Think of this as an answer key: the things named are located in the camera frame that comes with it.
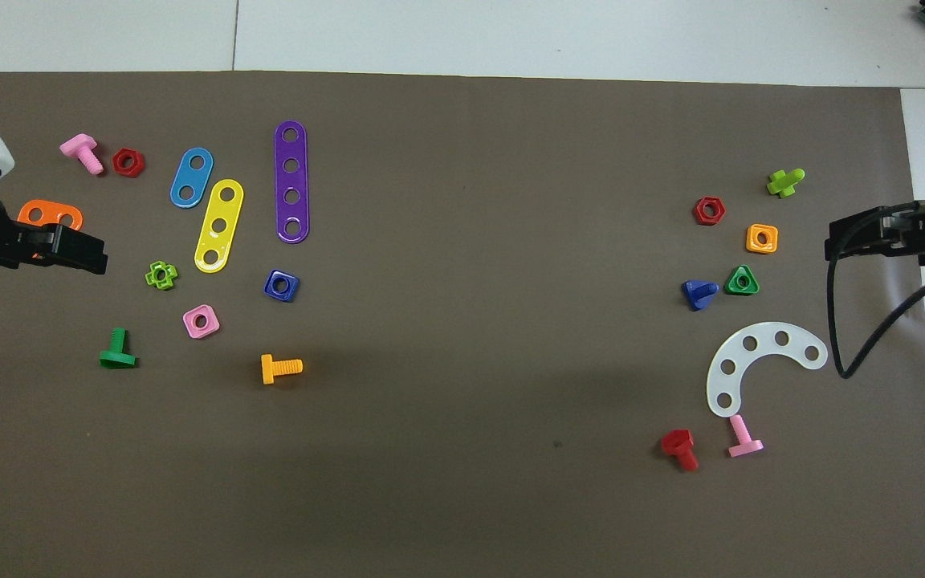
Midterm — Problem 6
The purple four-hole strip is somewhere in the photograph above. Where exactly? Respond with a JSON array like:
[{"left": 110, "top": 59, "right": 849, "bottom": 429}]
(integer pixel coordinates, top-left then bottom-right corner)
[{"left": 274, "top": 120, "right": 311, "bottom": 244}]

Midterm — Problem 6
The blue square nut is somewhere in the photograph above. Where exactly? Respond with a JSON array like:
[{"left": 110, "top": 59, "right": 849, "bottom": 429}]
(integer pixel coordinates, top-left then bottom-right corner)
[{"left": 263, "top": 270, "right": 301, "bottom": 303}]

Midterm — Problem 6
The yellow three-hole strip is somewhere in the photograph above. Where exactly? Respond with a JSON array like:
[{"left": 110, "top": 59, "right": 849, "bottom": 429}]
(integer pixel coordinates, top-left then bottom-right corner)
[{"left": 194, "top": 179, "right": 245, "bottom": 275}]

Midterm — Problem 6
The blue plastic bolt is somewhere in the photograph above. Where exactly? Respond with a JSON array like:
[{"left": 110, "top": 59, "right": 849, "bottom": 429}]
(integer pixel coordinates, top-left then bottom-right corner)
[{"left": 681, "top": 279, "right": 719, "bottom": 312}]

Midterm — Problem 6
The orange square nut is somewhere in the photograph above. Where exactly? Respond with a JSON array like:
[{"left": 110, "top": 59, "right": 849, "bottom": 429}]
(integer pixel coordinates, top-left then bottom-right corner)
[{"left": 745, "top": 223, "right": 779, "bottom": 255}]

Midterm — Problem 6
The orange heart-shaped plate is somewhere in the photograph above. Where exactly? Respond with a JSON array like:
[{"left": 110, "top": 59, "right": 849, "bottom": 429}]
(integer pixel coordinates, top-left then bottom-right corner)
[{"left": 17, "top": 199, "right": 84, "bottom": 260}]

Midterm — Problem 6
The lime green plastic bolt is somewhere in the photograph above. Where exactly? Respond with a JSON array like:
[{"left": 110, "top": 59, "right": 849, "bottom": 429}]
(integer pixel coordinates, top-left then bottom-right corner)
[{"left": 766, "top": 168, "right": 806, "bottom": 198}]

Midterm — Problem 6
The dark green plastic bolt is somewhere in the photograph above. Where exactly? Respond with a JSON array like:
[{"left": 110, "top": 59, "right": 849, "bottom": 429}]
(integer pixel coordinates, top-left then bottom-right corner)
[{"left": 100, "top": 328, "right": 137, "bottom": 369}]

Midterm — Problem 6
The blue two-hole strip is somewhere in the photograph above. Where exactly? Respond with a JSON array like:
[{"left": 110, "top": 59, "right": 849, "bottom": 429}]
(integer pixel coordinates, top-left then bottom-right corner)
[{"left": 169, "top": 148, "right": 214, "bottom": 209}]

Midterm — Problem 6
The brown table mat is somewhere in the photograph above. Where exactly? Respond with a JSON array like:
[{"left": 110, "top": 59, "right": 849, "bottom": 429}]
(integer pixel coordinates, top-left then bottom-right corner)
[{"left": 0, "top": 71, "right": 925, "bottom": 578}]

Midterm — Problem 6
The red plastic bolt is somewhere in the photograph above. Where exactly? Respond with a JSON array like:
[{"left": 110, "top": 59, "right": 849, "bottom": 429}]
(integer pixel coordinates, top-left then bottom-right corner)
[{"left": 660, "top": 429, "right": 700, "bottom": 473}]

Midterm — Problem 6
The orange plastic bolt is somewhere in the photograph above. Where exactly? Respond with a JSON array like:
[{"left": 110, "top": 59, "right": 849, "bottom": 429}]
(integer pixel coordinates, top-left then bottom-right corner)
[{"left": 261, "top": 354, "right": 304, "bottom": 385}]

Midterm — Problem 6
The pink square nut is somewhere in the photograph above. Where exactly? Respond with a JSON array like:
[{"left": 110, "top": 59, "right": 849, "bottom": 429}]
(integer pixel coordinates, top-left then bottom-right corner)
[{"left": 182, "top": 304, "right": 221, "bottom": 340}]

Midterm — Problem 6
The green triangular nut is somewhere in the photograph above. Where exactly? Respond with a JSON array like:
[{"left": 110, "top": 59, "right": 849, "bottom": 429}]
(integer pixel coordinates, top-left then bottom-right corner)
[{"left": 724, "top": 264, "right": 760, "bottom": 296}]

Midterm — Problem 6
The white curved five-hole strip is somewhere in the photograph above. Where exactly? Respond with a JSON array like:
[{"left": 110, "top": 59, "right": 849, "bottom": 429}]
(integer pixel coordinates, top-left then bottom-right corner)
[{"left": 707, "top": 321, "right": 829, "bottom": 419}]

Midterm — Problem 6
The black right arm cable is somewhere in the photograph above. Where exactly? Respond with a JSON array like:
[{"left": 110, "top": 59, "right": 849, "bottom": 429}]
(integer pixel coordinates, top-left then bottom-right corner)
[{"left": 825, "top": 201, "right": 925, "bottom": 380}]

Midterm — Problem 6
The pink plastic bolt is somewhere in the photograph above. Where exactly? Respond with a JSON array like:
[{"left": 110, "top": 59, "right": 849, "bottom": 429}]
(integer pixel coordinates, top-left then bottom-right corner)
[
  {"left": 727, "top": 414, "right": 764, "bottom": 458},
  {"left": 59, "top": 133, "right": 105, "bottom": 176}
]

